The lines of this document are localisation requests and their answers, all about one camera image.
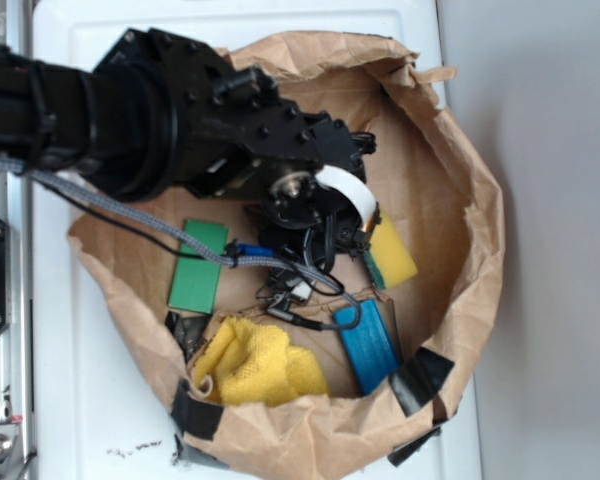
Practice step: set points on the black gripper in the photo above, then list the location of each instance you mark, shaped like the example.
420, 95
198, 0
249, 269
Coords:
246, 142

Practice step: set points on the brown paper bag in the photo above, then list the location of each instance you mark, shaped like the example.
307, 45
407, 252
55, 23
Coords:
448, 209

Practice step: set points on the aluminium frame rail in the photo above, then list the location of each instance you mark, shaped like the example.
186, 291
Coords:
18, 455

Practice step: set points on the yellow green sponge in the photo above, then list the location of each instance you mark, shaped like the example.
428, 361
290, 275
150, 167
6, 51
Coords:
387, 260

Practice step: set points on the blue wooden block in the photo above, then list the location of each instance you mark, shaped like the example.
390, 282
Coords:
369, 348

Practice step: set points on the green block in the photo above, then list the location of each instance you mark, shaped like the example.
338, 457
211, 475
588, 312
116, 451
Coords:
195, 281

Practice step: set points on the black tape piece bottom right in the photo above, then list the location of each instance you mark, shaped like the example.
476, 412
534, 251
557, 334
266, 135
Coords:
402, 453

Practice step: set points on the black tape piece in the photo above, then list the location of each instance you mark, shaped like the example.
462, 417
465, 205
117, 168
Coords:
200, 420
402, 453
419, 380

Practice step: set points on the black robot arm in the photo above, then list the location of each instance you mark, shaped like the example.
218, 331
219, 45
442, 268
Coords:
162, 111

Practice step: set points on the black tape piece left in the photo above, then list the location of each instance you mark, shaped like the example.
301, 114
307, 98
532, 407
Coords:
200, 420

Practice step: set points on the yellow mesh cloth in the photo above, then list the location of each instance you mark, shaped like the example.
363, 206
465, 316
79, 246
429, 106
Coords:
245, 362

